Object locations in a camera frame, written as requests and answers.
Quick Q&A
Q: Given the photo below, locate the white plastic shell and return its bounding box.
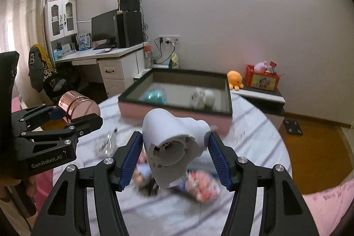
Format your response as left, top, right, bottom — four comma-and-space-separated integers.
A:
142, 109, 215, 188

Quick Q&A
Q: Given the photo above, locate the beige curtain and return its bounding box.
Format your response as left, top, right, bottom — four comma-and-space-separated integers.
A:
0, 0, 52, 104

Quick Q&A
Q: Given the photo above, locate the black power cable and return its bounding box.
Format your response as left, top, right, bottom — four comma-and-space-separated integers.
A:
153, 37, 177, 65

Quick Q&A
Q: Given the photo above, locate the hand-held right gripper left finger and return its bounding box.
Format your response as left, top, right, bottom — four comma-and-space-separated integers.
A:
30, 131, 144, 236

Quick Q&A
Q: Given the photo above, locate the white wall outlet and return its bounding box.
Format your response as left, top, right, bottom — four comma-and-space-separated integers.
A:
158, 35, 180, 44

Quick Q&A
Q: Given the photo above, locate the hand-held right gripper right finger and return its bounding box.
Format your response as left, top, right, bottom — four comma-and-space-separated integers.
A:
209, 132, 320, 236

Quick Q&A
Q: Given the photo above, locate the clear plastic bottle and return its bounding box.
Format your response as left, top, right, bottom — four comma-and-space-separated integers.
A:
95, 128, 118, 157

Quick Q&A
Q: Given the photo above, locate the orange octopus plush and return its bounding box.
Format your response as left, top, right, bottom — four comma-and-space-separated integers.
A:
227, 71, 244, 91

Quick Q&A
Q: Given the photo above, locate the blurred colourful packet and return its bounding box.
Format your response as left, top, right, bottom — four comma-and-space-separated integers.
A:
133, 153, 161, 196

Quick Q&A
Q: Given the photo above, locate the black speaker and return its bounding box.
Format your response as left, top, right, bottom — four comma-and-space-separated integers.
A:
120, 0, 140, 12

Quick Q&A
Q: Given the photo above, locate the water bottle orange lid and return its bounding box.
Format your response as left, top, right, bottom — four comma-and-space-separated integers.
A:
144, 45, 154, 69

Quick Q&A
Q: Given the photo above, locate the pink plush toy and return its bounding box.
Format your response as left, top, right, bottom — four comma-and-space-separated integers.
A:
254, 61, 268, 73

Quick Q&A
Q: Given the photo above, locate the pink patterned toy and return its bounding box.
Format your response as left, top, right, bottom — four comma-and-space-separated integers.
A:
186, 170, 222, 203

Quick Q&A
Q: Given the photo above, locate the black square plate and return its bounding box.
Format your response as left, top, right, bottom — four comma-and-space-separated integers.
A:
283, 119, 304, 136

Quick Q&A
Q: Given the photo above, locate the black low cabinet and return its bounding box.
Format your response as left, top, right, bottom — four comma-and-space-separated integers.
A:
231, 85, 286, 130

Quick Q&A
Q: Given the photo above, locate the white hutch cabinet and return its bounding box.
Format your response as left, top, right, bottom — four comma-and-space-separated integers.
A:
44, 0, 78, 46

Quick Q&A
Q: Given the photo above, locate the rose gold cylinder box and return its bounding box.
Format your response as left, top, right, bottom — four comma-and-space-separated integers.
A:
58, 90, 101, 124

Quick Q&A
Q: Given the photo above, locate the red plastic crate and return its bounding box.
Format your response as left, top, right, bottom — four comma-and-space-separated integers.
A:
246, 65, 281, 92

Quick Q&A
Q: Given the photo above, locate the white animal figurine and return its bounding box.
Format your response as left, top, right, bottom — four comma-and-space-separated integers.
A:
191, 88, 215, 110

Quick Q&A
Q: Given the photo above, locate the white desk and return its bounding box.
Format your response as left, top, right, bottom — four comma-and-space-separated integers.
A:
54, 42, 149, 99

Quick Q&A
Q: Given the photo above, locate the black computer tower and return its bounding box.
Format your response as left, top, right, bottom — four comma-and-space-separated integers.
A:
115, 12, 144, 48

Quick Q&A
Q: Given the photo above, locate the office chair with clothes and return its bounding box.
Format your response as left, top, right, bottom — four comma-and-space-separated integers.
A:
28, 44, 83, 104

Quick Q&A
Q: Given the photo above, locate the black computer monitor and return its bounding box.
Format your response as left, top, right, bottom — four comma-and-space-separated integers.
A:
91, 9, 119, 43

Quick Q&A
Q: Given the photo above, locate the teal desk organizer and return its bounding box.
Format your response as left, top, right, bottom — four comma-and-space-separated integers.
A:
53, 48, 77, 61

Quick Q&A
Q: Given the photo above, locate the blue white box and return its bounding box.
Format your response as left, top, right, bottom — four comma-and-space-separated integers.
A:
78, 33, 91, 51

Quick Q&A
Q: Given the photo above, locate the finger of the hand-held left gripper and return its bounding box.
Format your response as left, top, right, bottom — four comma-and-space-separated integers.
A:
18, 104, 66, 129
21, 116, 103, 143

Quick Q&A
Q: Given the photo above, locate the teal capsule ball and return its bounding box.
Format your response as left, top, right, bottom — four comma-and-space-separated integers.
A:
140, 88, 167, 105

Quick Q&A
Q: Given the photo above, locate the blue yellow snack bag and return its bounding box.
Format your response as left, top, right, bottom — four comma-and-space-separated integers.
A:
169, 52, 180, 70

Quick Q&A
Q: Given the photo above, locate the white striped bedsheet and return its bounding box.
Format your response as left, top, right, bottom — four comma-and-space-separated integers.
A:
52, 92, 291, 236

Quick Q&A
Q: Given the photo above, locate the pink storage box black rim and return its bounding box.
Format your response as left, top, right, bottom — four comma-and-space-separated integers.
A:
118, 68, 233, 135

